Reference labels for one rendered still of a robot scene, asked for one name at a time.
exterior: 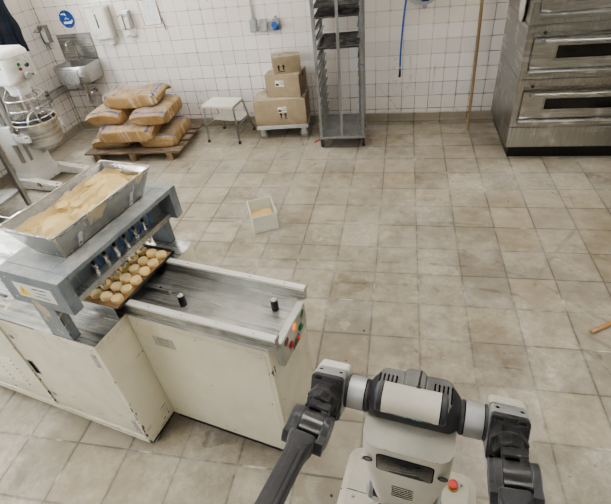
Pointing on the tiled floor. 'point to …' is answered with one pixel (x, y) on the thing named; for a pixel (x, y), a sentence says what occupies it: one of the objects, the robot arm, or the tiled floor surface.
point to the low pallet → (145, 148)
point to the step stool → (226, 112)
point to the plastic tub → (263, 214)
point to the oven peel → (475, 63)
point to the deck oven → (570, 79)
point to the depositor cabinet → (69, 354)
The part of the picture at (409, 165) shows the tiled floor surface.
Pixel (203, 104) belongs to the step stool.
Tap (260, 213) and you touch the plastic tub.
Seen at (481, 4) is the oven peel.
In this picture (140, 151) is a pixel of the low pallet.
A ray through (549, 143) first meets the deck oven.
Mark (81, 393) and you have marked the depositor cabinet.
